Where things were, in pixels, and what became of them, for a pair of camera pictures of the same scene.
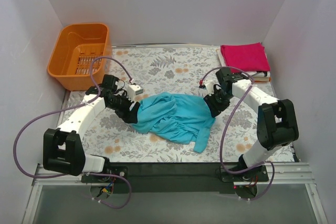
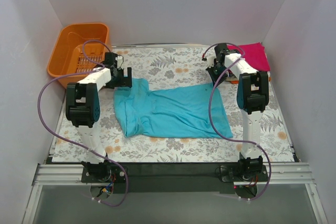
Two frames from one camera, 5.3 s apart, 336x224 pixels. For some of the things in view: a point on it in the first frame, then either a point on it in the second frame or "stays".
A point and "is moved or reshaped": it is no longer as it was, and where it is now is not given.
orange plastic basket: [77, 44] stays
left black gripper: [127, 111] → [125, 77]
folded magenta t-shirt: [248, 57] stays
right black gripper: [212, 106] → [214, 73]
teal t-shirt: [177, 118] is moved or reshaped
